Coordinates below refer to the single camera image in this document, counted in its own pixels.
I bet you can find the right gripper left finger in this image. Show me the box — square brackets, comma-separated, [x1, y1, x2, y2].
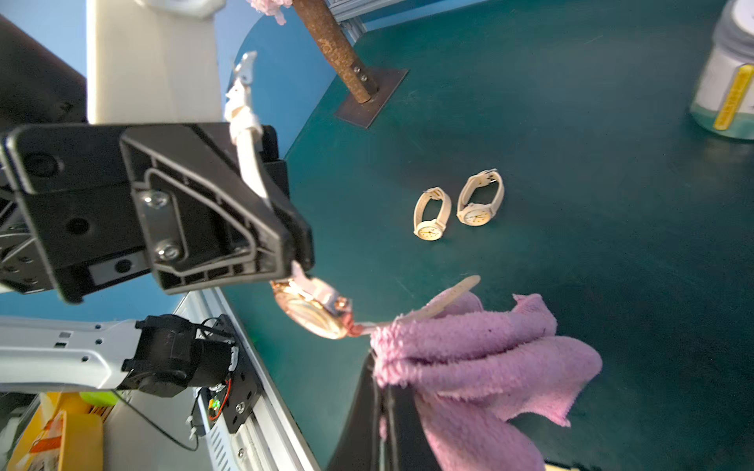
[327, 353, 383, 471]

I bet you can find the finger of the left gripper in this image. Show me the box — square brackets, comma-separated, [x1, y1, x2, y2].
[120, 123, 295, 294]
[262, 160, 315, 272]

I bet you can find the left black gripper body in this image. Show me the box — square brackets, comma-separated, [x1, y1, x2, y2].
[0, 122, 290, 305]

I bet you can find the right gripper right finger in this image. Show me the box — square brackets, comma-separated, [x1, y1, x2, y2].
[385, 386, 441, 471]

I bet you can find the white strap watch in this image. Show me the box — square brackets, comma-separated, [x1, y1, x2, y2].
[224, 51, 481, 340]

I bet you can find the pink cloth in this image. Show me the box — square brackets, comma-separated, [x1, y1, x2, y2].
[370, 292, 603, 470]

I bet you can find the cream looped watch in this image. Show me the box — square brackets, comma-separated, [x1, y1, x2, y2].
[411, 186, 454, 243]
[456, 168, 507, 228]

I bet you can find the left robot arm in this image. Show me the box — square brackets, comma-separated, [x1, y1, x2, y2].
[1, 20, 314, 398]

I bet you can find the pink blossom tree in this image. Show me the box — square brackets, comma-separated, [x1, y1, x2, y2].
[249, 0, 377, 103]

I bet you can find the jar with sunflower lid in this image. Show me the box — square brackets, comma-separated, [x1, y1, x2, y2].
[689, 0, 753, 141]

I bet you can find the aluminium front rail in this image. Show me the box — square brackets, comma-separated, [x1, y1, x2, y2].
[176, 288, 321, 470]

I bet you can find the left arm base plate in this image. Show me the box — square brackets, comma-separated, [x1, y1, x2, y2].
[200, 314, 263, 434]

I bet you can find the brown tree base plate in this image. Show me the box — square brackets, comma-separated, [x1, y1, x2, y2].
[335, 68, 410, 130]

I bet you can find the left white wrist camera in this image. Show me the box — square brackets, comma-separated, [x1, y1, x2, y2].
[86, 0, 226, 125]

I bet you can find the back aluminium frame bar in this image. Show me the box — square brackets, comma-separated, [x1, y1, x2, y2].
[326, 0, 403, 23]

